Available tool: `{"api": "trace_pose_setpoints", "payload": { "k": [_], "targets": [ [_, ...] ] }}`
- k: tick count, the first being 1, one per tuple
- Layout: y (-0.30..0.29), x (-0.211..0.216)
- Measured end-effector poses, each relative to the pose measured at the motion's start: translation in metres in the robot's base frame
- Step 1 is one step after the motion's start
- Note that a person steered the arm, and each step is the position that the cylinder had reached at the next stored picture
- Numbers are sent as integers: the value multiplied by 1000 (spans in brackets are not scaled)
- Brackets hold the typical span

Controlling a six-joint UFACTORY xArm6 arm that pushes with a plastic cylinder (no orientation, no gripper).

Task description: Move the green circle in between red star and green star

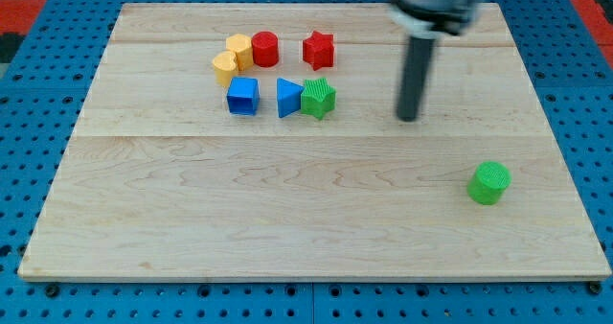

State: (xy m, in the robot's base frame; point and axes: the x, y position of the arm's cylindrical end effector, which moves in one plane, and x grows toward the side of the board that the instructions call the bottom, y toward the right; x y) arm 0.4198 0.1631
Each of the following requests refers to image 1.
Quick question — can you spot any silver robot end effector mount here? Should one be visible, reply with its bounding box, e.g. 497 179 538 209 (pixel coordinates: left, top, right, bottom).
389 0 485 39

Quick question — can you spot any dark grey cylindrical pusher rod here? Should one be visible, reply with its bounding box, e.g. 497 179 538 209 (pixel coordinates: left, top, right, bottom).
396 35 436 122

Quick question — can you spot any red star block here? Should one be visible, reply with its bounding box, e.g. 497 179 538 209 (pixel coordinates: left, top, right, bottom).
303 31 335 71

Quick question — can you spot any green star block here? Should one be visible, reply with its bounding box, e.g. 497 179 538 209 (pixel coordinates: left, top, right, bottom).
301 78 336 120

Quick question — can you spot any blue triangle block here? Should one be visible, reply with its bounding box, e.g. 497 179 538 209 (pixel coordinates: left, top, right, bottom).
277 78 304 118

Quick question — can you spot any green cylinder block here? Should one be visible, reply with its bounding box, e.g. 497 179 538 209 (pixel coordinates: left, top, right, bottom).
466 161 512 205

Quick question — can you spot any red cylinder block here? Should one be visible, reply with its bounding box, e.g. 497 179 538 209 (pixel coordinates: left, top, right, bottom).
252 31 279 67

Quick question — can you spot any yellow hexagon block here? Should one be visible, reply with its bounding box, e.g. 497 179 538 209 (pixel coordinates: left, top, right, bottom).
225 34 254 71

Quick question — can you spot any blue cube block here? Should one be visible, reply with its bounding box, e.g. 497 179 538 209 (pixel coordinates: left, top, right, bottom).
226 77 260 116

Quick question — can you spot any yellow heart block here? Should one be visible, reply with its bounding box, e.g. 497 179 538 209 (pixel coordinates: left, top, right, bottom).
212 51 238 87

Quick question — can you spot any light wooden board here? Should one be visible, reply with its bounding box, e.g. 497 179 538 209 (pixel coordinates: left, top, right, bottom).
18 3 611 283

